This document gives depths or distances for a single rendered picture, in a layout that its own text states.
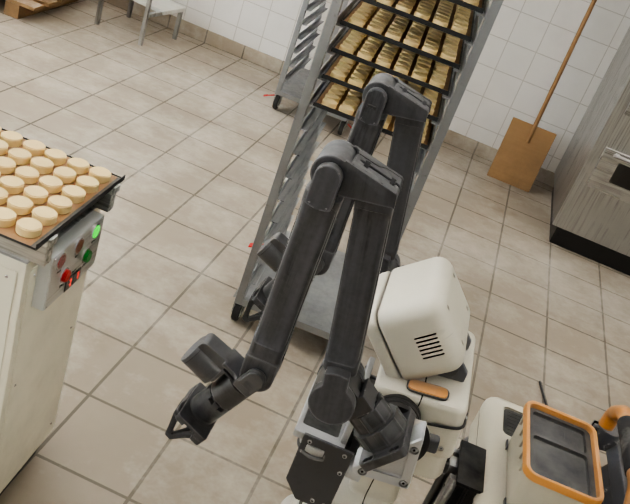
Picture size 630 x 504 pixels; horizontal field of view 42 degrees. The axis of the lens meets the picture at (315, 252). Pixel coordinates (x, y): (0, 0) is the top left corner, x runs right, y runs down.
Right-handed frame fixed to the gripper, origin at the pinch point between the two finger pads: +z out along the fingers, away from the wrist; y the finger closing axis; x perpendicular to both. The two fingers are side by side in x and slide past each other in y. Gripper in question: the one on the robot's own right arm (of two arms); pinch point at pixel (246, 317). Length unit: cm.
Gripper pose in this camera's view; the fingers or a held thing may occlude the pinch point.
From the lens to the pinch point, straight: 186.4
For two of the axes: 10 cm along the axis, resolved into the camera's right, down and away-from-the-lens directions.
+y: -2.3, 4.3, -8.7
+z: -6.8, 5.7, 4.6
